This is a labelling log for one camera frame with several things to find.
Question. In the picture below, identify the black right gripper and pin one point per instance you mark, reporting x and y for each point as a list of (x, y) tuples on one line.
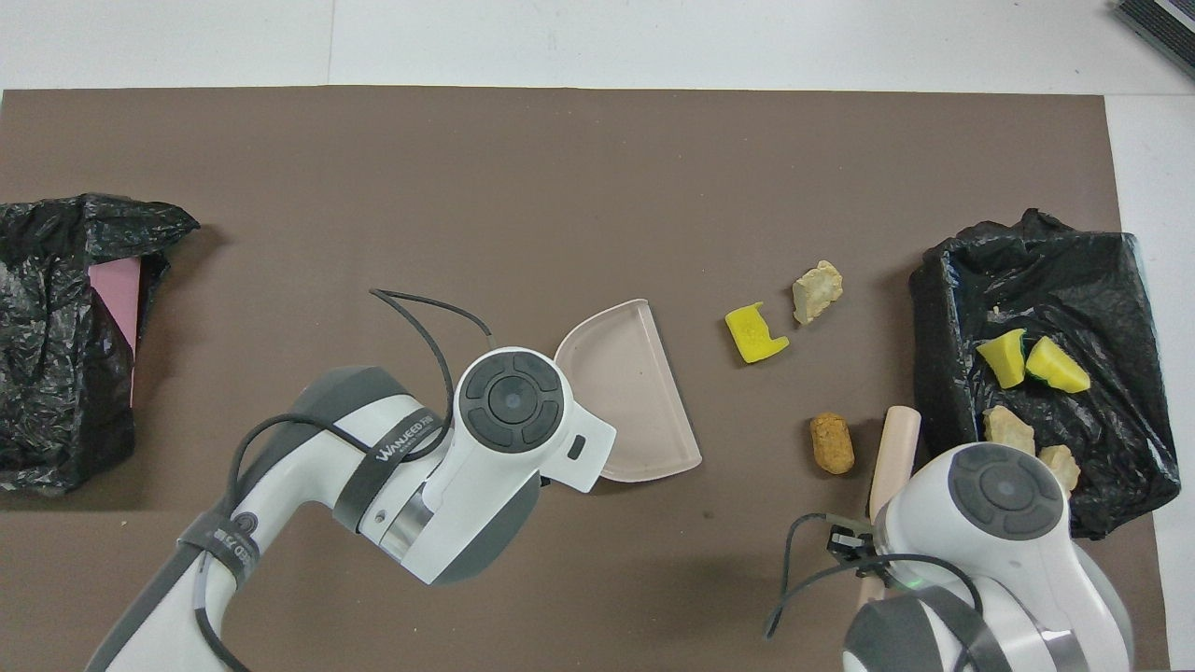
[(850, 543)]

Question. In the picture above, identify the beige hand brush black bristles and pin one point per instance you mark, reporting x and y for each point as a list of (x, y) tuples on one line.
[(896, 457)]

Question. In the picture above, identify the brown cork nugget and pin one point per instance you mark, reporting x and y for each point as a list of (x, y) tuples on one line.
[(831, 444)]

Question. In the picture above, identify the pale beige foam chunk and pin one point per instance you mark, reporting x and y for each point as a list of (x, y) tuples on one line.
[(1006, 429)]

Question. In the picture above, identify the notched yellow sponge piece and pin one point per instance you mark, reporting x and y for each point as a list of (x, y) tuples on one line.
[(752, 341)]

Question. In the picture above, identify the tan croissant piece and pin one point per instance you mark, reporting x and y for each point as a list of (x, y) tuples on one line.
[(1062, 462)]

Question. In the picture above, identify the small yellow sponge piece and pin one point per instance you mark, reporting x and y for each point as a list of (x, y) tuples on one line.
[(1004, 359)]

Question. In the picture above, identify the pale cream foam chunk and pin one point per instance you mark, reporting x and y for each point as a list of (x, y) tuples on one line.
[(815, 291)]

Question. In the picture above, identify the beige plastic dustpan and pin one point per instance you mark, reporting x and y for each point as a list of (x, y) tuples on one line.
[(625, 401)]

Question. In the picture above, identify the green topped yellow sponge piece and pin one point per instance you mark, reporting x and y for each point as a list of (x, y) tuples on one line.
[(1060, 369)]

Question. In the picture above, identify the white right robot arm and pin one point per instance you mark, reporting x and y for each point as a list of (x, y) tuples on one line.
[(1008, 490)]

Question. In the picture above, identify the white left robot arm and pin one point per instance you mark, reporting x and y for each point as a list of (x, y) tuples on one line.
[(513, 401)]

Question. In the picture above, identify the black bag lined bin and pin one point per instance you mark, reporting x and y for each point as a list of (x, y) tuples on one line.
[(952, 308)]

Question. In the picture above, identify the pink bin with black bag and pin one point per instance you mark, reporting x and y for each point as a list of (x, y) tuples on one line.
[(56, 401)]

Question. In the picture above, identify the brown table mat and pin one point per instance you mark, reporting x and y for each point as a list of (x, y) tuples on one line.
[(560, 149)]

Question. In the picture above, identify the dark grey ribbed device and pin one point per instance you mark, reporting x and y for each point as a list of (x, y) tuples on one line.
[(1162, 20)]

